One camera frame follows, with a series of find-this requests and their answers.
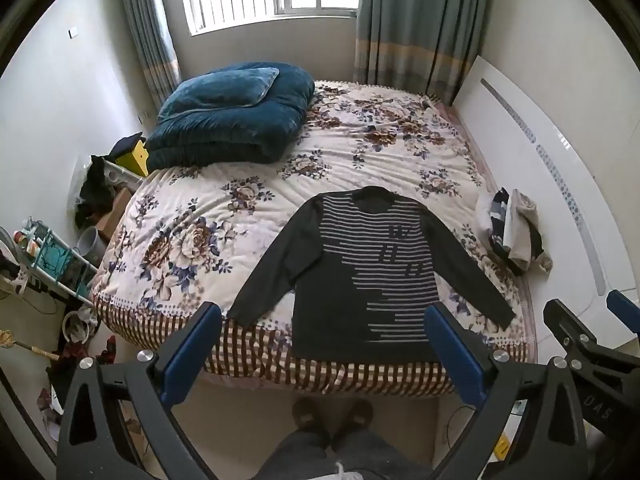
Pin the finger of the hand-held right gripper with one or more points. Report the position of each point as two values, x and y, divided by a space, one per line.
570 327
622 310

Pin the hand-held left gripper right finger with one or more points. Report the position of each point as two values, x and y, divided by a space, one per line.
452 350

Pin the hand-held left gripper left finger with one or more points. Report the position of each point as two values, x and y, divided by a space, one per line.
197 342

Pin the dark grey striped sweater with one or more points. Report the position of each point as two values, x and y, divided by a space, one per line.
330 310

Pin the pile of folded clothes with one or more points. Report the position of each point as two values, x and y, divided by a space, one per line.
520 230

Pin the heap of dark clothes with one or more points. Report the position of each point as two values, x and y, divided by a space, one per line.
95 195

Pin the person's right slipper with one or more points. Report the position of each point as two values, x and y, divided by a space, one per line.
356 417

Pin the person's slipper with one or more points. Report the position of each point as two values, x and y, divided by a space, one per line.
356 417
307 417

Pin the person's left slipper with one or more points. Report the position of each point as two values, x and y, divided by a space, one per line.
307 417

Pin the grey bucket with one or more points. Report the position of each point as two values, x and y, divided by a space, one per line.
91 247

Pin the bed with floral bedspread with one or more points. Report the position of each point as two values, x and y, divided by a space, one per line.
215 200

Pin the cardboard box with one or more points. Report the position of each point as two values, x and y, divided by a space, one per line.
117 210

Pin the person's grey trousers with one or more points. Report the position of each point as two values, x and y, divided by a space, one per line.
310 460

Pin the wooden stick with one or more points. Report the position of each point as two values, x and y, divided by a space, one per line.
35 349

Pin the teal storage rack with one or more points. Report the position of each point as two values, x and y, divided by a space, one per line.
55 255

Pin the yellow box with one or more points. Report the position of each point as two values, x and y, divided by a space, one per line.
135 160

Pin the white glossy headboard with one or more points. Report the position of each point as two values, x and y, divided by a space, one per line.
545 125

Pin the dark cap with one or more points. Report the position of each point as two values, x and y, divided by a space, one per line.
127 144

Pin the folded blue quilt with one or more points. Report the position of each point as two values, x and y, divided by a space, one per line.
225 132

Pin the blue pillow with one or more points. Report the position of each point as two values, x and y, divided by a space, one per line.
225 87

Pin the grey-green curtain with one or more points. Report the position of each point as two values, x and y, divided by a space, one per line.
410 20
150 20

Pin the white wall socket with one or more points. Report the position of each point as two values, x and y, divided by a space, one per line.
73 31

